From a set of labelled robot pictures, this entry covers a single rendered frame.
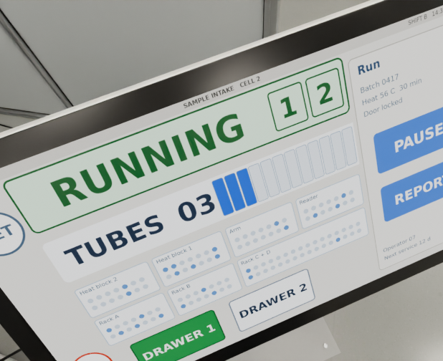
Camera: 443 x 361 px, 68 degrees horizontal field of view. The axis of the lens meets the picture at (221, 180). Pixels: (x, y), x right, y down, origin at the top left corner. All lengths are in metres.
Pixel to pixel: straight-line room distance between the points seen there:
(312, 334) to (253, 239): 1.06
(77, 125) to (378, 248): 0.33
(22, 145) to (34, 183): 0.03
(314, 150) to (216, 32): 0.88
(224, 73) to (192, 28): 0.90
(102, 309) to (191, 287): 0.09
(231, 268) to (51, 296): 0.17
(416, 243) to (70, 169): 0.38
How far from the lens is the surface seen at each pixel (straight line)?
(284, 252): 0.35
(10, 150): 0.30
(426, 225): 0.44
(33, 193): 0.30
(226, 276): 0.35
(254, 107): 0.29
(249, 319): 0.39
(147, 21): 1.23
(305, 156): 0.32
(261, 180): 0.31
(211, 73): 0.28
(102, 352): 0.39
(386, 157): 0.37
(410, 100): 0.37
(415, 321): 1.52
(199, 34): 1.18
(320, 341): 1.38
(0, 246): 0.33
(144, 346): 0.39
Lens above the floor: 1.39
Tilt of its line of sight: 63 degrees down
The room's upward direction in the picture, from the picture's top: 11 degrees counter-clockwise
